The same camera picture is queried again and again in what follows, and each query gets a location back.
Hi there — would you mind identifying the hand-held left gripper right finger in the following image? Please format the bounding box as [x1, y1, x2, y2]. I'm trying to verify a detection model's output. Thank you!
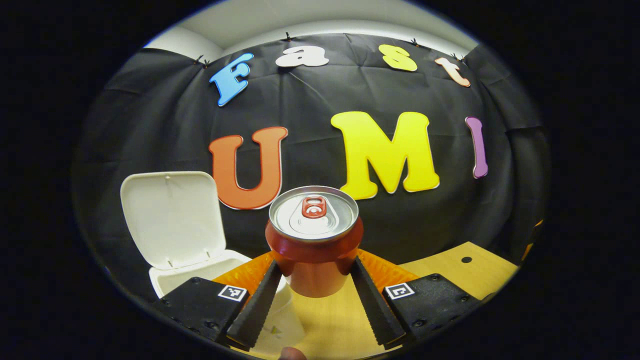
[350, 249, 484, 350]

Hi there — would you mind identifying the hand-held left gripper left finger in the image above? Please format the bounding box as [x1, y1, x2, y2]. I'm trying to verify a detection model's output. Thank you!
[153, 251, 283, 352]

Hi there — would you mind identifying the white desktop garbage bin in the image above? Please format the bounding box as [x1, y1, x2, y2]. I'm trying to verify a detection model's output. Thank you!
[120, 171, 307, 357]

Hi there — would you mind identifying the red pop can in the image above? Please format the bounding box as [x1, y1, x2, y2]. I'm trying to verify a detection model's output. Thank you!
[265, 186, 365, 299]

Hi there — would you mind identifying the black backdrop cloth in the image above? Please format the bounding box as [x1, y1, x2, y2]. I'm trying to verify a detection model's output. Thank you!
[70, 32, 551, 301]

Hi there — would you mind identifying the wooden desktop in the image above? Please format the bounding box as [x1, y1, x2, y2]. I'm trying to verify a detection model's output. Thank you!
[235, 241, 519, 360]

